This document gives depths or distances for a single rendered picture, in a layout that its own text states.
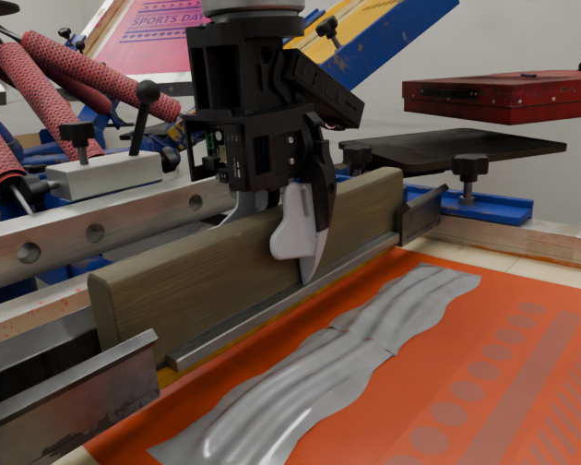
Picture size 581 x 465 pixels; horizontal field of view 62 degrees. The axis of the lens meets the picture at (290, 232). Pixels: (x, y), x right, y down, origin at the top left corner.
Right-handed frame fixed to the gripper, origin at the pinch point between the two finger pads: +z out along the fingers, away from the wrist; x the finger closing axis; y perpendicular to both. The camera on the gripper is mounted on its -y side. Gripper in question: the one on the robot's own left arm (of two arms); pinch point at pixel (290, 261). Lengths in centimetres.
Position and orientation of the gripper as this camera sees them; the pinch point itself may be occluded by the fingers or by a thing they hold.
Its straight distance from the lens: 43.7
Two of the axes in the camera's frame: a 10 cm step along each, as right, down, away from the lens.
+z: 0.6, 9.4, 3.4
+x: 7.5, 1.8, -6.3
